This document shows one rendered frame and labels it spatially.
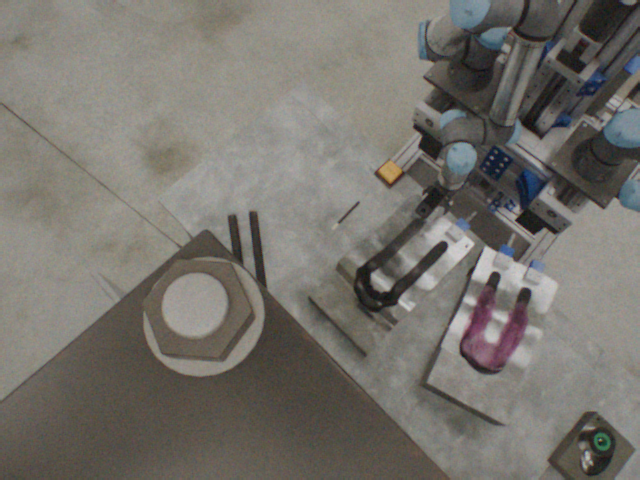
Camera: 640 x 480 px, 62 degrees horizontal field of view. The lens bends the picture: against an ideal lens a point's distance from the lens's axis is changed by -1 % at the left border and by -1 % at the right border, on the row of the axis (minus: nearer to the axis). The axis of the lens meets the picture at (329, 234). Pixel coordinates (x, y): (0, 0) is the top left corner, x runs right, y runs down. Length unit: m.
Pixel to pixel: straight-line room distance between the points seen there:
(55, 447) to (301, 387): 0.22
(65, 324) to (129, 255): 1.64
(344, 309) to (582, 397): 0.80
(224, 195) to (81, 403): 1.42
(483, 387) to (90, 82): 2.59
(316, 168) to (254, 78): 1.30
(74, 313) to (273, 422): 0.72
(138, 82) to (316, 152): 1.53
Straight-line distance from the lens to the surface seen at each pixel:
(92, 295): 1.16
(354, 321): 1.69
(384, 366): 1.74
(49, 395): 0.56
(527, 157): 1.92
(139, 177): 2.93
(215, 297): 0.48
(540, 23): 1.37
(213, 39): 3.32
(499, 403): 1.70
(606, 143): 1.73
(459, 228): 1.78
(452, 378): 1.66
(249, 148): 1.97
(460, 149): 1.49
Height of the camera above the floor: 2.51
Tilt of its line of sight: 70 degrees down
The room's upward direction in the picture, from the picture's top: 6 degrees clockwise
